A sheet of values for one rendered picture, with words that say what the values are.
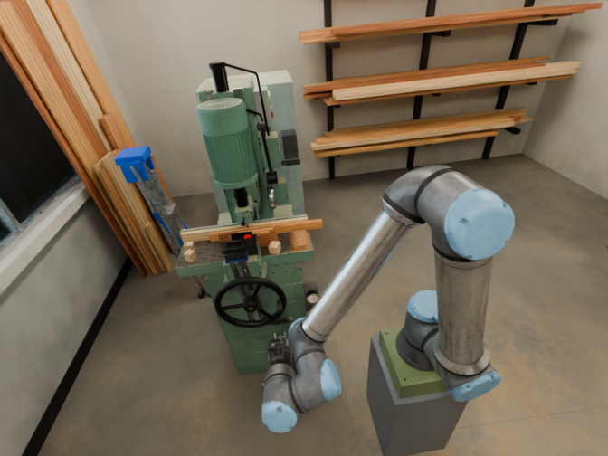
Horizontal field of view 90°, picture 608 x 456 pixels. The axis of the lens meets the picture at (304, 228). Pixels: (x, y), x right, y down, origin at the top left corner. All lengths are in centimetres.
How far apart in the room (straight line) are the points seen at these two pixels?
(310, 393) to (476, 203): 60
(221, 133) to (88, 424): 178
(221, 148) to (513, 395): 192
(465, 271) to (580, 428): 162
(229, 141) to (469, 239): 87
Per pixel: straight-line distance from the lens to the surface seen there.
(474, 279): 71
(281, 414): 90
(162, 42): 357
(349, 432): 188
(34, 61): 253
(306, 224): 144
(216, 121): 116
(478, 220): 59
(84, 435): 230
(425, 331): 113
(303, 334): 92
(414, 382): 129
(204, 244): 150
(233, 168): 122
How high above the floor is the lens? 176
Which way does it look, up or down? 36 degrees down
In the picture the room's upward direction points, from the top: 6 degrees counter-clockwise
